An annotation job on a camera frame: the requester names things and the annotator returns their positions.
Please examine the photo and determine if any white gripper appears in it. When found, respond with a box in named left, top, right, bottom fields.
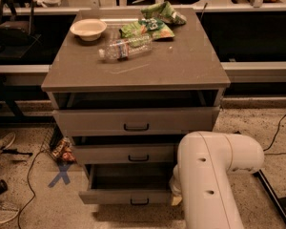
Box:
left=169, top=166, right=182, bottom=206

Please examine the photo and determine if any grey drawer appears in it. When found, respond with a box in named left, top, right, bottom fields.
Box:
left=53, top=107, right=219, bottom=136
left=72, top=143, right=177, bottom=164
left=79, top=162, right=174, bottom=205

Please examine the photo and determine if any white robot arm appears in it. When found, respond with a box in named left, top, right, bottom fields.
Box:
left=170, top=132, right=264, bottom=229

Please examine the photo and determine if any grey drawer cabinet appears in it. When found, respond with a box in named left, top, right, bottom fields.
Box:
left=41, top=7, right=232, bottom=177

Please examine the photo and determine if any black metal floor bar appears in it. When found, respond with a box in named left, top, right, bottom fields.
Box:
left=254, top=170, right=286, bottom=225

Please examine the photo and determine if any blue tape cross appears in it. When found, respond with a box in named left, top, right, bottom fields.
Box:
left=49, top=163, right=72, bottom=188

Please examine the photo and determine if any clear plastic water bottle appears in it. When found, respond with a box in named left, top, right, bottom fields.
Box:
left=98, top=34, right=153, bottom=61

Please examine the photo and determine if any green chip bag front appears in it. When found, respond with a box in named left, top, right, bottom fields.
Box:
left=119, top=18, right=174, bottom=40

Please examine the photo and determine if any green chip bag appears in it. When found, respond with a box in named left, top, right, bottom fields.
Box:
left=140, top=1, right=187, bottom=25
left=119, top=18, right=174, bottom=40

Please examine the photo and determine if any white sneaker bottom left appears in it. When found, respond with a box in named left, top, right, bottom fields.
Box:
left=0, top=199, right=20, bottom=224

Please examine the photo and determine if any green chip bag rear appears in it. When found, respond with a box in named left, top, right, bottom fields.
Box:
left=140, top=1, right=187, bottom=25

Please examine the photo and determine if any white paper bowl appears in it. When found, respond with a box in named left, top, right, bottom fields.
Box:
left=70, top=19, right=107, bottom=42

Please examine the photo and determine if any black chair left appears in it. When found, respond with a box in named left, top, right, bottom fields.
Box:
left=0, top=0, right=37, bottom=61

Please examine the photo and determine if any black cable right floor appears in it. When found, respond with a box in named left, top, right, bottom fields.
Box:
left=262, top=102, right=286, bottom=156

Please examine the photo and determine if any black cable floor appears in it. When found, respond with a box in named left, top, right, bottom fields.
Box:
left=16, top=150, right=45, bottom=229
left=262, top=102, right=286, bottom=156

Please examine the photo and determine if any black cable left floor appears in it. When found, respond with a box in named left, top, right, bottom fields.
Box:
left=16, top=150, right=45, bottom=229

